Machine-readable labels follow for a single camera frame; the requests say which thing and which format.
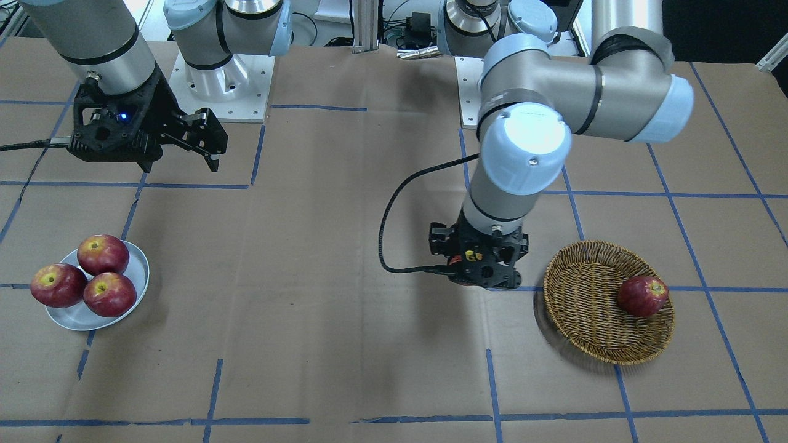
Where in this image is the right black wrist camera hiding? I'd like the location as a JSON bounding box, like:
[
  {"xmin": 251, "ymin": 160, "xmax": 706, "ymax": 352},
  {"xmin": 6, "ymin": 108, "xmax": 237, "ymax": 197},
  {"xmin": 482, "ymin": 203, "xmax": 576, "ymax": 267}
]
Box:
[{"xmin": 66, "ymin": 90, "xmax": 163, "ymax": 173}]

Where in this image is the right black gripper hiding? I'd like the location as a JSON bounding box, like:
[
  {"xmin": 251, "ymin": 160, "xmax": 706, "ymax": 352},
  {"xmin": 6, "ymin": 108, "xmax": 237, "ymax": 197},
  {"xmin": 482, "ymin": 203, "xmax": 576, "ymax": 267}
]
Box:
[{"xmin": 76, "ymin": 67, "xmax": 228, "ymax": 173}]

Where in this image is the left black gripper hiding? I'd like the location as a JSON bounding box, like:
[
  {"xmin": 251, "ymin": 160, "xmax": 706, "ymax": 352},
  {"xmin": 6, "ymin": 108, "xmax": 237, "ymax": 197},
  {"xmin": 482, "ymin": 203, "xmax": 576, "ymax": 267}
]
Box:
[{"xmin": 456, "ymin": 214, "xmax": 529, "ymax": 254}]

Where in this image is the black power adapter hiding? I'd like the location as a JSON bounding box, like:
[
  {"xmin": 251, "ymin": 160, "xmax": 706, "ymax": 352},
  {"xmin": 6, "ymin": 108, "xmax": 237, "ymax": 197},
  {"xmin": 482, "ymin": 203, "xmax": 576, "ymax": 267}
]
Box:
[{"xmin": 406, "ymin": 12, "xmax": 432, "ymax": 38}]

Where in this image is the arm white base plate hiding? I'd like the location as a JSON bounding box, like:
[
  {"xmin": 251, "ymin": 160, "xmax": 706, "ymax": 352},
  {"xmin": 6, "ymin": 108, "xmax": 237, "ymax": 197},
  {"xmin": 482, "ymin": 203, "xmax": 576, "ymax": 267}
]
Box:
[
  {"xmin": 169, "ymin": 54, "xmax": 276, "ymax": 124},
  {"xmin": 455, "ymin": 57, "xmax": 483, "ymax": 129}
]

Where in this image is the aluminium frame post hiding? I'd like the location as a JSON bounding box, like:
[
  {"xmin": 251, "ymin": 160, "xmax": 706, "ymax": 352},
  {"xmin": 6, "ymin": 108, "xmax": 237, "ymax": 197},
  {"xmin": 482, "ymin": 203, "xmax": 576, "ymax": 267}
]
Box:
[{"xmin": 348, "ymin": 1, "xmax": 382, "ymax": 54}]

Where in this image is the black braided camera cable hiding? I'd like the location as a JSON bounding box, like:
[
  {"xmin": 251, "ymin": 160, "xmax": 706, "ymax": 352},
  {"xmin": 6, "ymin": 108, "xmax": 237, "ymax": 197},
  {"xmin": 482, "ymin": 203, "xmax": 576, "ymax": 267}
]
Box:
[{"xmin": 379, "ymin": 154, "xmax": 481, "ymax": 274}]

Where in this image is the dark red apple in basket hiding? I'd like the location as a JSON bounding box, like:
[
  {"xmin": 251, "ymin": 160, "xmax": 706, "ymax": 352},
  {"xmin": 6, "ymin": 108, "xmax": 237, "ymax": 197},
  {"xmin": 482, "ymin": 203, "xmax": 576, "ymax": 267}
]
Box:
[{"xmin": 616, "ymin": 276, "xmax": 669, "ymax": 317}]

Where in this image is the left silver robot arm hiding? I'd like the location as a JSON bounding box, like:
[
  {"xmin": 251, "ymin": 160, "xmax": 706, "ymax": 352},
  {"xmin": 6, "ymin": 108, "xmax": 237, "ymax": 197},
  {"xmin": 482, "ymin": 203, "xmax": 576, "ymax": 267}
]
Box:
[{"xmin": 426, "ymin": 1, "xmax": 693, "ymax": 289}]

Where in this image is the red apple on plate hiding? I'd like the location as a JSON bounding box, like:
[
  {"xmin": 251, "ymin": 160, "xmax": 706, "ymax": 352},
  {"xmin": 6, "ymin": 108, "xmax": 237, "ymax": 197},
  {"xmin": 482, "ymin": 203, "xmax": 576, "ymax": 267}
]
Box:
[
  {"xmin": 77, "ymin": 234, "xmax": 130, "ymax": 276},
  {"xmin": 29, "ymin": 263, "xmax": 88, "ymax": 308},
  {"xmin": 82, "ymin": 272, "xmax": 137, "ymax": 317}
]

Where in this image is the light blue plate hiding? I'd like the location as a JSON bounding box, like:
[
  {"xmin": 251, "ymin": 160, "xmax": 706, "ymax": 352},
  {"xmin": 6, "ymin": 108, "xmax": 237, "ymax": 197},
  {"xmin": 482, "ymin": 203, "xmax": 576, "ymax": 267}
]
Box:
[{"xmin": 46, "ymin": 241, "xmax": 150, "ymax": 331}]

